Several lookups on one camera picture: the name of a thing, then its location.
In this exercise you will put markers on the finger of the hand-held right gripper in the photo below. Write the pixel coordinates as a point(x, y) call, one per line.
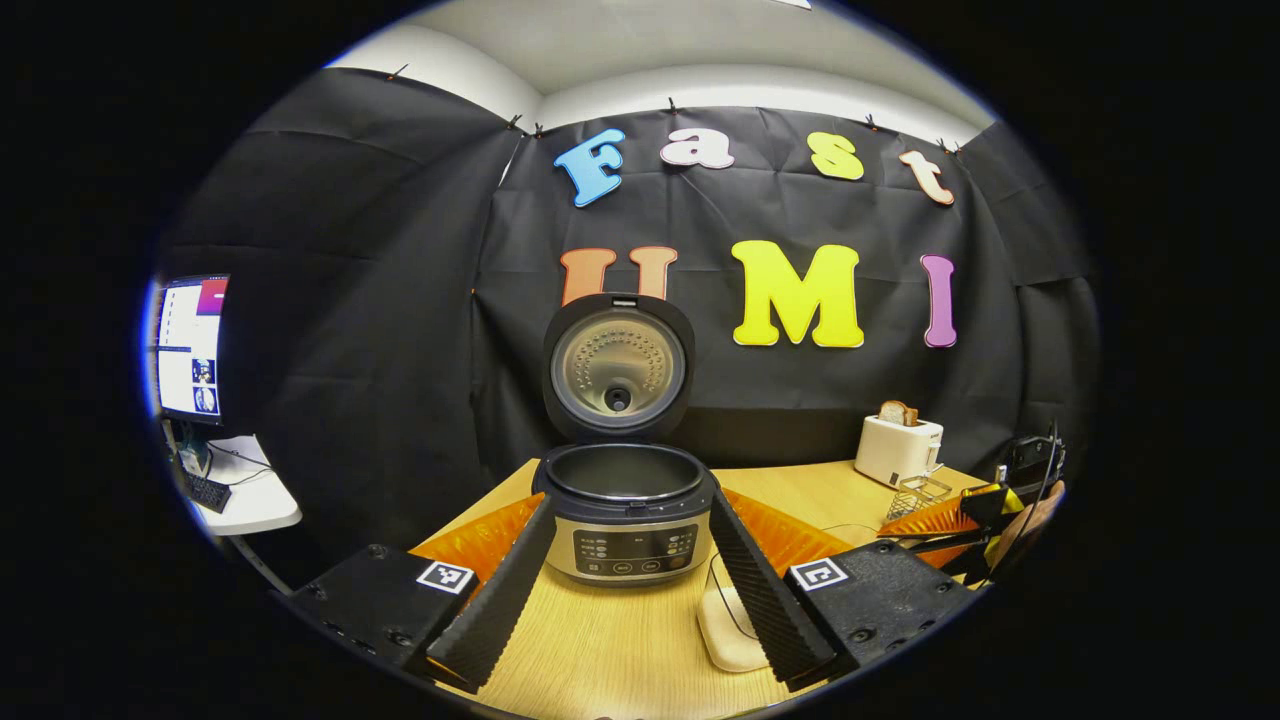
point(940, 545)
point(935, 518)

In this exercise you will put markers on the clear plastic rice container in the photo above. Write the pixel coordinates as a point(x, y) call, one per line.
point(720, 635)

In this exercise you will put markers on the black silver rice cooker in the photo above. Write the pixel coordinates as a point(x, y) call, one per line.
point(630, 550)

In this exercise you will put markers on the white toaster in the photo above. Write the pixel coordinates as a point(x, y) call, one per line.
point(895, 450)

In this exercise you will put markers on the white side table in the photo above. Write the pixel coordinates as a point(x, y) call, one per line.
point(255, 500)

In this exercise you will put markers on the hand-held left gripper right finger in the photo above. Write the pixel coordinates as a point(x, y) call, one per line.
point(765, 600)

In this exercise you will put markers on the black backdrop cloth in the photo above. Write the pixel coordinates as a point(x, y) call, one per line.
point(350, 300)

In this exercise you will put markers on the black keyboard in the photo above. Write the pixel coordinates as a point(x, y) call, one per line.
point(208, 492)

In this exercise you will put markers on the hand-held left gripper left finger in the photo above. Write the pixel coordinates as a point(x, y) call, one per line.
point(500, 600)

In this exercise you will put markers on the computer monitor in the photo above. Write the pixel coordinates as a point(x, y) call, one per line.
point(190, 350)

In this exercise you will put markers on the toasted bread slice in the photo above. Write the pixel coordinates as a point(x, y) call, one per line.
point(897, 413)

